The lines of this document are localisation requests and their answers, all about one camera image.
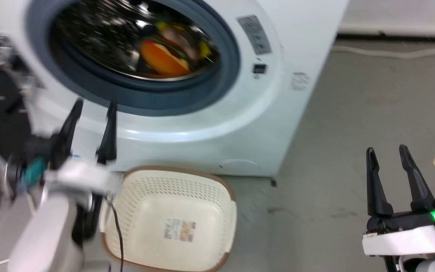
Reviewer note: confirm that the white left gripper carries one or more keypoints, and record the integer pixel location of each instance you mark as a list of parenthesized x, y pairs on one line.
[(79, 177)]

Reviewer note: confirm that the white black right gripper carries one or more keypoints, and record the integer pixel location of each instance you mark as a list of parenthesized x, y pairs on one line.
[(410, 236)]

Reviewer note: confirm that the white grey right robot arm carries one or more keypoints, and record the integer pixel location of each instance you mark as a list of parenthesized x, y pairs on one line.
[(421, 263)]

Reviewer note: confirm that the orange burger plush toy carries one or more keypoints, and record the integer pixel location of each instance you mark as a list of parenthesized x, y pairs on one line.
[(161, 60)]

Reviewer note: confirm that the cream perforated laundry basket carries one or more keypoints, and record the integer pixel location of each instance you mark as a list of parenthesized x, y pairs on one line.
[(187, 200)]

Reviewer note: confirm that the printed basket label sticker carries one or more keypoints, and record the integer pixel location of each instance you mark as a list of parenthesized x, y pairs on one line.
[(180, 230)]

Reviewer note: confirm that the white front-load washing machine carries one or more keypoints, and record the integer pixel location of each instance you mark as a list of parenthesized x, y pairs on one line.
[(263, 124)]

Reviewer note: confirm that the colourful clothes in drum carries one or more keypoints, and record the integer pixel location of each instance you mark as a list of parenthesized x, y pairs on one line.
[(181, 37)]

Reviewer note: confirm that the black washer door latch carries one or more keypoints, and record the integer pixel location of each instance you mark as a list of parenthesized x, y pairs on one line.
[(259, 68)]

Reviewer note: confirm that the grey washer panel sticker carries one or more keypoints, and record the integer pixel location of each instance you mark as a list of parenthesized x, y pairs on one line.
[(256, 34)]

